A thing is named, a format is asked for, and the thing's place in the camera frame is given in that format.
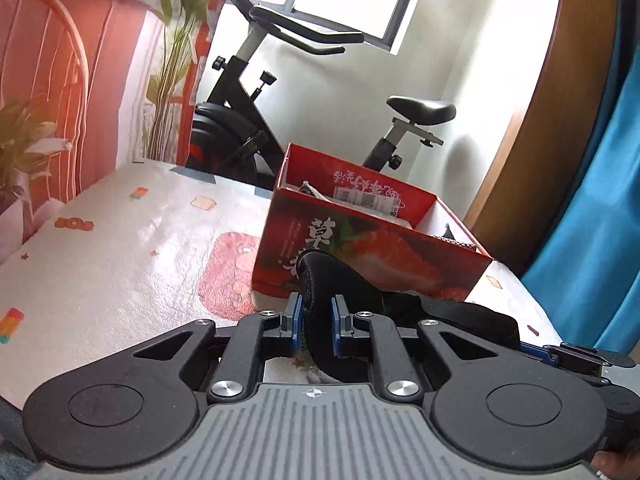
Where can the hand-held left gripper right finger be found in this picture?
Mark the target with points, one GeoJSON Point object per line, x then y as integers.
{"type": "Point", "coordinates": [340, 325]}

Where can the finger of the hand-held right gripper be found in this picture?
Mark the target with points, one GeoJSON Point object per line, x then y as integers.
{"type": "Point", "coordinates": [575, 355]}

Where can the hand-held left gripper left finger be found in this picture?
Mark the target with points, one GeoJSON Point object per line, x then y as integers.
{"type": "Point", "coordinates": [296, 322]}

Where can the red strawberry print cardboard box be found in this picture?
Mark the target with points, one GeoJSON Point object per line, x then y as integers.
{"type": "Point", "coordinates": [370, 250]}

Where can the dark packet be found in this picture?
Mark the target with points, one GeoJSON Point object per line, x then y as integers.
{"type": "Point", "coordinates": [312, 189]}

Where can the black foil packet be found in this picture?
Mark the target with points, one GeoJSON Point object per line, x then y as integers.
{"type": "Point", "coordinates": [457, 240]}

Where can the person's right hand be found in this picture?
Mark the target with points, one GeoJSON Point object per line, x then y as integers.
{"type": "Point", "coordinates": [620, 467]}

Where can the blue curtain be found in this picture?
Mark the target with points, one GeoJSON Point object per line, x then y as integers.
{"type": "Point", "coordinates": [600, 210]}

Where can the white cartoon printed cloth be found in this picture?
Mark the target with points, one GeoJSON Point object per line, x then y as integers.
{"type": "Point", "coordinates": [125, 260]}

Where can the black exercise bike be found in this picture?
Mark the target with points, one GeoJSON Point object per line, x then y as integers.
{"type": "Point", "coordinates": [235, 125]}

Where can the wooden door frame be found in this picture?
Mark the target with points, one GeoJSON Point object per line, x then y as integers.
{"type": "Point", "coordinates": [550, 110]}

